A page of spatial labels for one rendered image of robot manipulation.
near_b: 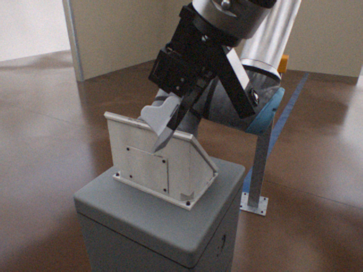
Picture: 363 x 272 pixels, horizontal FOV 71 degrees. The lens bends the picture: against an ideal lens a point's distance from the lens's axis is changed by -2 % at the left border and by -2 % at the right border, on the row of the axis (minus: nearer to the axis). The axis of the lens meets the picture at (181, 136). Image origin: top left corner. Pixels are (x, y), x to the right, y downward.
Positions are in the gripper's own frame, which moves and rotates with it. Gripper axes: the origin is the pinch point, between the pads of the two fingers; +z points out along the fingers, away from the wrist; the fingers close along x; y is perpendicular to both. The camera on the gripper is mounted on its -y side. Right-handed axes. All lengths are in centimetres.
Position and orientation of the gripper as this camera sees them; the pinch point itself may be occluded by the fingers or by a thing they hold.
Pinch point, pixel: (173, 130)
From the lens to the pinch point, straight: 46.7
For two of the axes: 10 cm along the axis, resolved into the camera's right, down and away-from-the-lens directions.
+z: -4.2, 6.3, 6.5
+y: -8.4, -5.5, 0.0
